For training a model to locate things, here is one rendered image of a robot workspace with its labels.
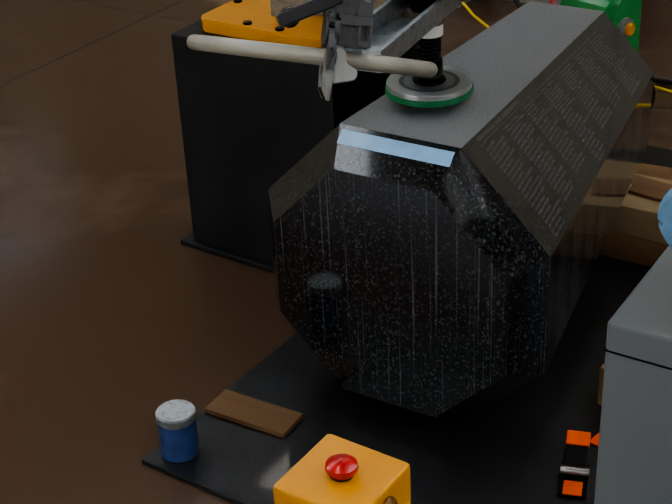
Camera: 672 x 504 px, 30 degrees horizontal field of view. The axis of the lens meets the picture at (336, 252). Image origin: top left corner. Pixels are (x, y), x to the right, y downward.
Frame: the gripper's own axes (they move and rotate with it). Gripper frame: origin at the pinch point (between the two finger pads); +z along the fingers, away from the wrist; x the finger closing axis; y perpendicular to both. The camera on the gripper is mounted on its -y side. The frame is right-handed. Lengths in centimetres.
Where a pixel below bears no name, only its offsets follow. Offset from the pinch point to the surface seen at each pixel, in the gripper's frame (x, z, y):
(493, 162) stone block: 64, 13, 50
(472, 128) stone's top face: 70, 6, 45
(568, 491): 55, 89, 76
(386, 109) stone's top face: 85, 4, 27
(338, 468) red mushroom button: -85, 41, -4
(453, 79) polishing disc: 84, -5, 43
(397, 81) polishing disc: 87, -3, 29
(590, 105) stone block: 103, -2, 85
